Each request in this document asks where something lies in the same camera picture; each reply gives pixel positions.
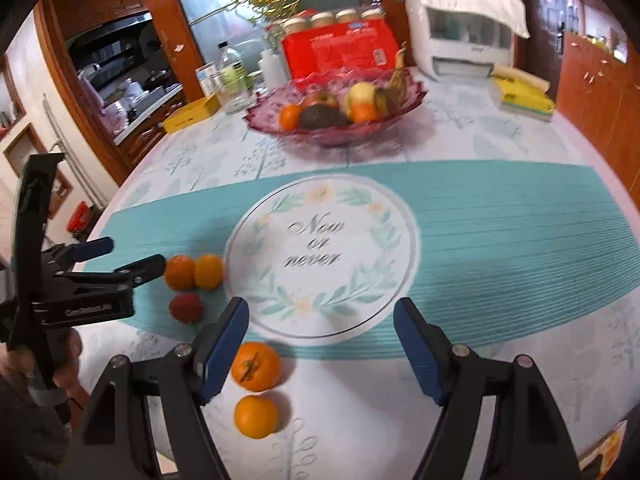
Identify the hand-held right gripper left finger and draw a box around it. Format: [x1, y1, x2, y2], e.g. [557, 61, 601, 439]
[65, 296, 250, 480]

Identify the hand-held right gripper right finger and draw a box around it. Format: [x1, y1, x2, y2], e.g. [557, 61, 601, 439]
[393, 297, 583, 480]

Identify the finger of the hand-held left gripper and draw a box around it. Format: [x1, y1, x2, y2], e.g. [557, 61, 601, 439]
[55, 254, 166, 293]
[45, 237, 115, 263]

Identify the mandarin orange with dark stem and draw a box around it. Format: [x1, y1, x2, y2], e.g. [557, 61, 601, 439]
[231, 341, 282, 392]

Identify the red lychee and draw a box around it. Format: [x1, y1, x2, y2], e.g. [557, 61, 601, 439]
[169, 292, 204, 324]

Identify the pink glass fruit bowl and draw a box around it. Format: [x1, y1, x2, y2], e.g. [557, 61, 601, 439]
[243, 67, 430, 148]

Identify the dark green avocado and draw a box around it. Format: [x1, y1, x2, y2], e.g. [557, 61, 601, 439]
[298, 105, 351, 130]

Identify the red yellow apple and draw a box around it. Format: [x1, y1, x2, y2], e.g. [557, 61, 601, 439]
[304, 89, 341, 110]

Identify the yellow pear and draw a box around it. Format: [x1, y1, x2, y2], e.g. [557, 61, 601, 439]
[341, 83, 378, 113]

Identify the spotted ripe banana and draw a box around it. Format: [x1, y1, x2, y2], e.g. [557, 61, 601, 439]
[375, 47, 408, 113]

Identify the person's left forearm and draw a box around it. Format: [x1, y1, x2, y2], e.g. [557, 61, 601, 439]
[0, 372, 81, 480]

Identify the person's left hand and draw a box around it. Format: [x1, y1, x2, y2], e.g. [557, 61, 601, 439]
[0, 329, 84, 396]

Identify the red lidded basket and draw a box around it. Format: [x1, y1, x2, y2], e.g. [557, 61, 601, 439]
[67, 201, 92, 234]

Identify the yellow tissue box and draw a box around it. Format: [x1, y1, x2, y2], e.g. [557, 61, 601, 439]
[161, 92, 221, 134]

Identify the white and blue box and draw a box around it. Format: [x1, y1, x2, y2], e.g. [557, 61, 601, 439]
[195, 64, 221, 97]

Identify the clear glass cup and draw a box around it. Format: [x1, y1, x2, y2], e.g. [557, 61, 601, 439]
[211, 71, 255, 114]

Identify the cardboard box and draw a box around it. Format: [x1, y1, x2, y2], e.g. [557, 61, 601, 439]
[577, 420, 628, 478]

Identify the clear plastic bottle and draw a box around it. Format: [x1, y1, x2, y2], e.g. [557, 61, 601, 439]
[216, 41, 251, 96]

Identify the white squeeze bottle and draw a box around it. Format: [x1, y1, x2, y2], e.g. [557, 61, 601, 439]
[259, 50, 288, 88]

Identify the yellow sponge pack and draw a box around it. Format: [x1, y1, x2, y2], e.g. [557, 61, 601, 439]
[489, 65, 557, 123]

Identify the white countertop appliance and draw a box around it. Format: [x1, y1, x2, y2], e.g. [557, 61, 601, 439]
[405, 0, 516, 81]

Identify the red paper cup packet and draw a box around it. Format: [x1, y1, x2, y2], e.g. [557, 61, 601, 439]
[281, 22, 401, 81]

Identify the wooden cabinet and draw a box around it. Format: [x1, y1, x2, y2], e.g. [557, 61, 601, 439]
[555, 30, 640, 181]

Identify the wooden wall frame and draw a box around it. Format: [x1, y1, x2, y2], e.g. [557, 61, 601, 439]
[2, 125, 73, 218]

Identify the metal wall rail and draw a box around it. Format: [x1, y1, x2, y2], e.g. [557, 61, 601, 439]
[42, 92, 106, 208]

